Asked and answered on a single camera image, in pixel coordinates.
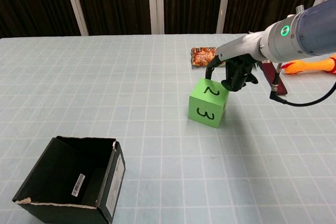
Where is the yellow rubber chicken toy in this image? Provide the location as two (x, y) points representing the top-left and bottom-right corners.
(284, 54), (336, 76)

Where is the black open cardboard box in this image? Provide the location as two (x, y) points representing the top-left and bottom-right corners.
(12, 135), (127, 224)

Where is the green orange snack bag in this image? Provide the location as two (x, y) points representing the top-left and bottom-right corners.
(191, 47), (227, 69)

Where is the light blue grid tablecloth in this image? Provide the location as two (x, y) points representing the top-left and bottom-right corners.
(0, 34), (336, 224)

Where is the green number cube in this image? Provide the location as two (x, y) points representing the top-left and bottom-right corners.
(187, 78), (230, 130)

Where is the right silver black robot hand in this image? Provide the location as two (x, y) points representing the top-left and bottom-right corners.
(205, 31), (265, 92)

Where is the dark red folded fan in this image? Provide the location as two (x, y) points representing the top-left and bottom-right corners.
(258, 60), (288, 96)

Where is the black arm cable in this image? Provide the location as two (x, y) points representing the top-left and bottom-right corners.
(270, 61), (336, 107)

